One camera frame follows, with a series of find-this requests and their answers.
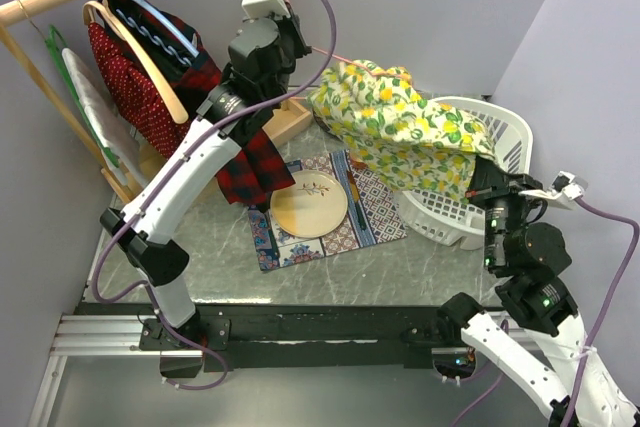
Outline white plastic laundry basket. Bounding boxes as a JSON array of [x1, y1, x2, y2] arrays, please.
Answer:
[[394, 96, 533, 250]]

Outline yellow lemon print skirt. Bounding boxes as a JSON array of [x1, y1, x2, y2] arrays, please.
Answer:
[[307, 60, 497, 202]]

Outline wooden clothes rack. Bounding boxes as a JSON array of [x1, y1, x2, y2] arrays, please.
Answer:
[[0, 0, 313, 208]]

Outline red black plaid garment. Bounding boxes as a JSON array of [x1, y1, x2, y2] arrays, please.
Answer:
[[102, 11, 294, 206]]

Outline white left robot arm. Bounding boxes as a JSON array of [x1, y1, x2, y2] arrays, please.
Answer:
[[100, 10, 311, 349]]

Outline red polka dot garment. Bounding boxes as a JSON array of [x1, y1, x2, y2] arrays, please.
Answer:
[[88, 22, 189, 159]]

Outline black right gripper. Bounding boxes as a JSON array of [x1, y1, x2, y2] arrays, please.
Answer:
[[462, 151, 544, 268]]

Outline light blue plastic hanger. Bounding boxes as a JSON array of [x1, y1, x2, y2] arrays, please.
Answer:
[[107, 0, 199, 67]]

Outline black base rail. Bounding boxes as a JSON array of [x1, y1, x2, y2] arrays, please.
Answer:
[[75, 303, 473, 391]]

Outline wooden hanger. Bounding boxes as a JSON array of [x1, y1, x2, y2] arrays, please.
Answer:
[[82, 0, 189, 124]]

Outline dark handled knife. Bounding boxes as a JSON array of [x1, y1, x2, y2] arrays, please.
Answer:
[[346, 170, 367, 231]]

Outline patterned placemat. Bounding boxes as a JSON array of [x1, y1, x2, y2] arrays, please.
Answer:
[[248, 150, 406, 271]]

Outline white grey cloth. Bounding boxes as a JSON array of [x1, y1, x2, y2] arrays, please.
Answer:
[[61, 47, 148, 187]]

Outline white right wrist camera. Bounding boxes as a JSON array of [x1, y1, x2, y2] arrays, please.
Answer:
[[519, 171, 588, 210]]

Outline pink wire hanger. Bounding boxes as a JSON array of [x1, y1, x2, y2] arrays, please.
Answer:
[[311, 46, 413, 85]]

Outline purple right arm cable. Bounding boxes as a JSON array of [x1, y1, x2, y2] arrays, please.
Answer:
[[449, 196, 640, 427]]

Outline beige floral plate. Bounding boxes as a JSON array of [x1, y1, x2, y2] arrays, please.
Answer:
[[270, 169, 348, 238]]

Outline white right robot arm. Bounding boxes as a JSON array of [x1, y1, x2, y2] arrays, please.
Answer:
[[437, 158, 639, 426]]

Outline green plastic hanger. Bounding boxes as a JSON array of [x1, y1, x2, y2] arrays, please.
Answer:
[[43, 23, 121, 169]]

